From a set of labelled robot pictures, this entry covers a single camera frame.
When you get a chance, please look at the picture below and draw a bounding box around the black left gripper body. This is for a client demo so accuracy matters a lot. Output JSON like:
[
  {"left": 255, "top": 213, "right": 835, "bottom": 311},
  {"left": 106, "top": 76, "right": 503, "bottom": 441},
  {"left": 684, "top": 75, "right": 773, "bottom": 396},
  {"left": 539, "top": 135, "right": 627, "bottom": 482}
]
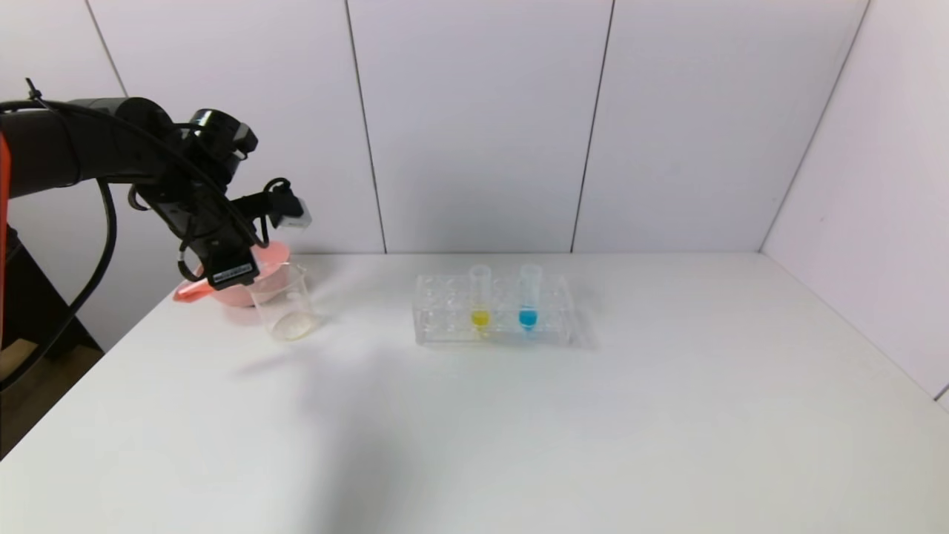
[{"left": 177, "top": 201, "right": 261, "bottom": 291}]

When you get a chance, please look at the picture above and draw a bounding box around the test tube with red pigment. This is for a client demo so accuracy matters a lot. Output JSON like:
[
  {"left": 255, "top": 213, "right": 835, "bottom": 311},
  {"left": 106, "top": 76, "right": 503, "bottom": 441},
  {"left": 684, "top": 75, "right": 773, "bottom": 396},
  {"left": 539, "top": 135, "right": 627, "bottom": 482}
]
[{"left": 173, "top": 266, "right": 262, "bottom": 303}]

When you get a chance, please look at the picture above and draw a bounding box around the test tube with yellow pigment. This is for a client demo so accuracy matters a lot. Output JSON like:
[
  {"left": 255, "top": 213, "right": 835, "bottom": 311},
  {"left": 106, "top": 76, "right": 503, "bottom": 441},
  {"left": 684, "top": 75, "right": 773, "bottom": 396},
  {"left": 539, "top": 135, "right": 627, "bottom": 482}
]
[{"left": 469, "top": 265, "right": 492, "bottom": 333}]

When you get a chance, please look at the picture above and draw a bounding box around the clear glass beaker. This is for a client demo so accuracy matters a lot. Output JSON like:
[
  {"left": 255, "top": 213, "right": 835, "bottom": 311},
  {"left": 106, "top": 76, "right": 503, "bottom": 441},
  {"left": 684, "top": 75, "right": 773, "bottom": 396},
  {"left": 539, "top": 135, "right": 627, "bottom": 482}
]
[{"left": 247, "top": 263, "right": 322, "bottom": 343}]

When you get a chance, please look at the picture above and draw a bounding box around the clear plastic test tube rack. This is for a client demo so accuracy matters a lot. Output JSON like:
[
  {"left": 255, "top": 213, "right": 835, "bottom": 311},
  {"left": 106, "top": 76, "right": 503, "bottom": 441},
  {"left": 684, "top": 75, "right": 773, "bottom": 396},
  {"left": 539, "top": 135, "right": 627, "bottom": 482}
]
[{"left": 413, "top": 273, "right": 576, "bottom": 348}]

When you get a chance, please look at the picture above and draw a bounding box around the test tube with blue pigment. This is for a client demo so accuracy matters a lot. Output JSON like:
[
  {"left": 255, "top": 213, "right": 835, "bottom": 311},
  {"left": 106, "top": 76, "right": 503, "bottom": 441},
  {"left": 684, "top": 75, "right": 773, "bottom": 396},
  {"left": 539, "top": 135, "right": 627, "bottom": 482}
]
[{"left": 518, "top": 265, "right": 541, "bottom": 334}]

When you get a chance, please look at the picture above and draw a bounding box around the pink bowl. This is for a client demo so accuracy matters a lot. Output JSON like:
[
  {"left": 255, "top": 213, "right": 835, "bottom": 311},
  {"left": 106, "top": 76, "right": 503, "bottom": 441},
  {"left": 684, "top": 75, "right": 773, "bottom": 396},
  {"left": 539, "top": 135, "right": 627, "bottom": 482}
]
[{"left": 194, "top": 241, "right": 292, "bottom": 309}]

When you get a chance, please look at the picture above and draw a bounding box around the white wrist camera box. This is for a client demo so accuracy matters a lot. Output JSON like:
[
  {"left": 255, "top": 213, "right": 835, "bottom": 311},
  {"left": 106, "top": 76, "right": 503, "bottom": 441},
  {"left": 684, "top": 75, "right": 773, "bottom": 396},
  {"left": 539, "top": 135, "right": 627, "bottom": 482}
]
[{"left": 267, "top": 178, "right": 313, "bottom": 231}]

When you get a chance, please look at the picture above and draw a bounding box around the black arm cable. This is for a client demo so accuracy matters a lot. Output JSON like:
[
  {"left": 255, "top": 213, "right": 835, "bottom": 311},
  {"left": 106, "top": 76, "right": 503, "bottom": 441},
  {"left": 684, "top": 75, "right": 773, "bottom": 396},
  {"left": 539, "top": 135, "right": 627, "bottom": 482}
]
[{"left": 0, "top": 78, "right": 294, "bottom": 392}]

